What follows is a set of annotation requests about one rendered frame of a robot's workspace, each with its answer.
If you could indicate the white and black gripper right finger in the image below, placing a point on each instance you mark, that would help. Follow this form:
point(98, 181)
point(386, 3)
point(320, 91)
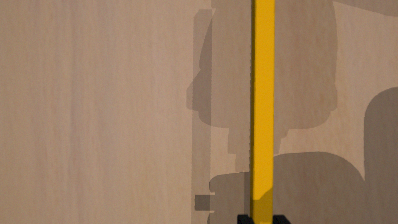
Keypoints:
point(280, 219)

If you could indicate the yellow vertical bar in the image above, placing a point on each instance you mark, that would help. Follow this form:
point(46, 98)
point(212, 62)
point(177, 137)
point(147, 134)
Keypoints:
point(262, 111)

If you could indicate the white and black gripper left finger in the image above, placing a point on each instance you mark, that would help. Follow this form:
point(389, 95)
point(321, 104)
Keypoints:
point(244, 219)

